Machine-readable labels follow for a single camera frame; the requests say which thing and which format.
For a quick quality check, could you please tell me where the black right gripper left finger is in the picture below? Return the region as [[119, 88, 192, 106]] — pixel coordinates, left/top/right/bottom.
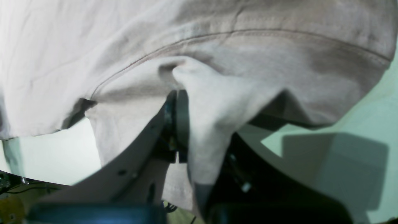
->
[[28, 91, 177, 224]]

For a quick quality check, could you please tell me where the mauve T-shirt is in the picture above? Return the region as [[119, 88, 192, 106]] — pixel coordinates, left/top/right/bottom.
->
[[1, 0, 397, 210]]

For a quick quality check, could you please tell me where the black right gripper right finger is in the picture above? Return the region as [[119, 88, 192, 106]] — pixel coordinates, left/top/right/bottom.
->
[[177, 90, 352, 224]]

